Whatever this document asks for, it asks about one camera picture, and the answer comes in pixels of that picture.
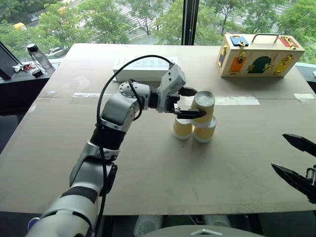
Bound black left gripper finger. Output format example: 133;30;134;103
175;109;207;120
178;86;198;97

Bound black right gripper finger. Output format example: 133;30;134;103
282;133;316;158
271;162;316;204

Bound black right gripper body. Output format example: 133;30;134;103
305;164;316;186

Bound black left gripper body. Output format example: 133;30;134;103
163;91;183;116

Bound yellow paper cup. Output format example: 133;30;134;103
190;90;216;128
192;116;218;144
171;116;194;141

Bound white flat cardboard box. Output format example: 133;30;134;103
112;56;179;82

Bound clear tape strip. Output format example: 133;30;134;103
214;94;261;106
72;92;114;98
293;93;316;101

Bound wooden latch puzzle box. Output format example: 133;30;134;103
216;33;306;79

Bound pale rounded shape under table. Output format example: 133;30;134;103
134;214;164;237
203;214;232;228

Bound clear water bottle black cap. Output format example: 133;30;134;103
26;43;55;75

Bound black side table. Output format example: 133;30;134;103
0;61;61;117

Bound red and white small items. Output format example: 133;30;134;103
11;63;33;73

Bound black slanted panel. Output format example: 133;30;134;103
0;40;21;80

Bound purple round patch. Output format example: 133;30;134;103
27;216;40;231

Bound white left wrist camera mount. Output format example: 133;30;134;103
157;63;187;114

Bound black window frame post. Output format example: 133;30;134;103
182;0;200;46

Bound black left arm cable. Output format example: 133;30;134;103
94;54;175;237

